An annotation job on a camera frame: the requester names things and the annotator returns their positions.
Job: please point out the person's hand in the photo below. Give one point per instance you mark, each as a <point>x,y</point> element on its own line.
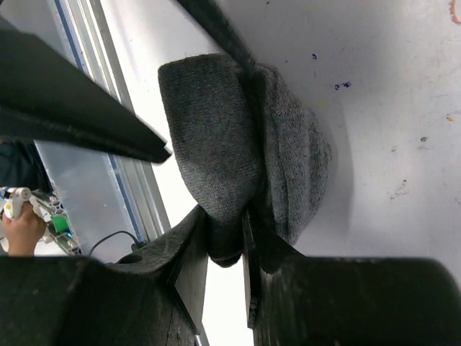
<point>23,233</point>

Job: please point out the grey sock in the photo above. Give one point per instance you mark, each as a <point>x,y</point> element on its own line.
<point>243,140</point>

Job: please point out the white handheld device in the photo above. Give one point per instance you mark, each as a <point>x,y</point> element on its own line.
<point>14,199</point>

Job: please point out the aluminium frame rail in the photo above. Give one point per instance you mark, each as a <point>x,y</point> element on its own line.
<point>93,52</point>

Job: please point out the green circuit board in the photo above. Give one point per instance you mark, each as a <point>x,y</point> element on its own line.
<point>59,228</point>

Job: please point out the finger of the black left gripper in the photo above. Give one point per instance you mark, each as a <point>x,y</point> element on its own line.
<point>213,21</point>
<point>46,98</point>

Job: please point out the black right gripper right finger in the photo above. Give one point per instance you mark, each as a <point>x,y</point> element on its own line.
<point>292,299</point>

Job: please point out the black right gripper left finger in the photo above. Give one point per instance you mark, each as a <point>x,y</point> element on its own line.
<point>153,296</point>

